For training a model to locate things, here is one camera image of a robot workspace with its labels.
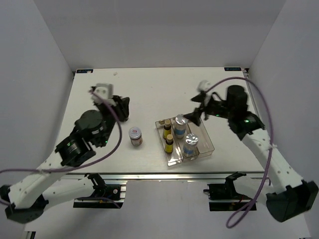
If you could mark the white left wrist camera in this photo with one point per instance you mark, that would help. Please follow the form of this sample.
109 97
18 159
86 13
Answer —
102 93

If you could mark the blue label sesame shaker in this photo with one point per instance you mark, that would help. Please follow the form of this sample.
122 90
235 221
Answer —
180 123
190 144

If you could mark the brown spice jar white lid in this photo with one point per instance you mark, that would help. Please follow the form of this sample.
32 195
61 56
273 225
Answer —
135 135

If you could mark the blue table corner sticker left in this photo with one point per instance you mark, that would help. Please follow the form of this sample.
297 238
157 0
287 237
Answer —
84 71

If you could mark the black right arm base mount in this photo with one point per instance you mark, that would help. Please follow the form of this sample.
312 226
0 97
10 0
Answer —
222 201

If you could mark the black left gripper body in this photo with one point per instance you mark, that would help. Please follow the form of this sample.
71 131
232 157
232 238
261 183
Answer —
122 112

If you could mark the clear acrylic three-compartment organizer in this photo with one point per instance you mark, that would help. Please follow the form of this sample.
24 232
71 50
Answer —
204 148

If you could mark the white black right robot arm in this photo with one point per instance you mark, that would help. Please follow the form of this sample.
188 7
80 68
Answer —
289 194

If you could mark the aluminium table front rail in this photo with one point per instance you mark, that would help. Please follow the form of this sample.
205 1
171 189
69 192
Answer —
160 176

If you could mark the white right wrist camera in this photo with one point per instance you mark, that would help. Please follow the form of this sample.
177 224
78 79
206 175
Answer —
203 88

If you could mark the blue table corner sticker right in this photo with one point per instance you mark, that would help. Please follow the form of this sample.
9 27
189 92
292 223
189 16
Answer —
232 69

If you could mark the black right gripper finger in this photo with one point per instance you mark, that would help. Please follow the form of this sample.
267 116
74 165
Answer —
199 98
194 117

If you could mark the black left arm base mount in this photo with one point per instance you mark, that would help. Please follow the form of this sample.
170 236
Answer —
106 195

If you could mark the blue table corner sticker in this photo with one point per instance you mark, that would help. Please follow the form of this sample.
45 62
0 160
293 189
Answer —
232 69
84 71

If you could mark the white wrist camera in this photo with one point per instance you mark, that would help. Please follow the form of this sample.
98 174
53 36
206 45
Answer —
102 93
203 88

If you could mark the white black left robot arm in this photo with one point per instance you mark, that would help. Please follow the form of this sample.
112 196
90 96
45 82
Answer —
28 199

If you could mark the yellow label sauce bottle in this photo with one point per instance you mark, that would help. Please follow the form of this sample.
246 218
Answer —
166 128

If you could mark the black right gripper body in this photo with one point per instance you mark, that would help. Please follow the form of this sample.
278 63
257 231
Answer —
215 108

